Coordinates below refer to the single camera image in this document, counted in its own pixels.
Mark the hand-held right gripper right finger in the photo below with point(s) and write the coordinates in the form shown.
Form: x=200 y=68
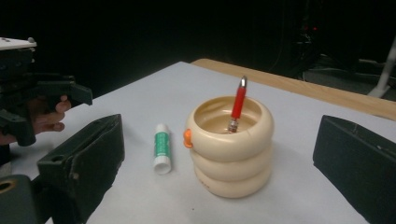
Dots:
x=358 y=161

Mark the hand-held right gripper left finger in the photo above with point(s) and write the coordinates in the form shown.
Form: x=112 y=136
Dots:
x=93 y=161

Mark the green and white glue stick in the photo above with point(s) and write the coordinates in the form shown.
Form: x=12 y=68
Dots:
x=162 y=146

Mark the cream ringed pen holder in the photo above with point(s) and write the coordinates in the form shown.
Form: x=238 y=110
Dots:
x=230 y=146

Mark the red pen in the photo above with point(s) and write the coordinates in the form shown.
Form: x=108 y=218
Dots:
x=239 y=102

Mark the white metal stand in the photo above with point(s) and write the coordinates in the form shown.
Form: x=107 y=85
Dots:
x=386 y=74

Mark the black equipment rack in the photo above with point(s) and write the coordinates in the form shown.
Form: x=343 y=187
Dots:
x=306 y=40

